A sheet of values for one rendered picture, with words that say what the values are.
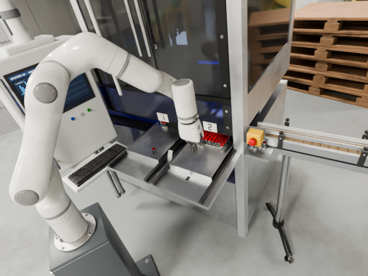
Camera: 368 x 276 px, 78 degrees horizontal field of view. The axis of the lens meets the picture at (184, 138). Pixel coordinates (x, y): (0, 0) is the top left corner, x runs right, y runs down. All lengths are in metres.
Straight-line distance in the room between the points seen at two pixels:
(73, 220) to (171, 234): 1.12
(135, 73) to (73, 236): 0.76
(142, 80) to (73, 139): 0.98
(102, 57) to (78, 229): 0.75
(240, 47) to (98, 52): 0.57
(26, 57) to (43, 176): 0.77
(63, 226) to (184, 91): 0.74
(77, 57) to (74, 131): 0.95
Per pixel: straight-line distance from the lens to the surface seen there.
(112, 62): 0.76
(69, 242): 1.22
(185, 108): 0.87
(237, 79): 1.09
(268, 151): 1.34
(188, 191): 1.15
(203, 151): 1.35
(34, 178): 0.92
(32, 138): 0.88
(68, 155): 1.70
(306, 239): 2.07
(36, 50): 1.52
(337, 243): 2.12
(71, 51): 0.77
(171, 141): 1.48
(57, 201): 1.06
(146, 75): 0.78
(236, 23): 1.02
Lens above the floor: 1.75
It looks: 36 degrees down
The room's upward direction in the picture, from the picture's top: 12 degrees counter-clockwise
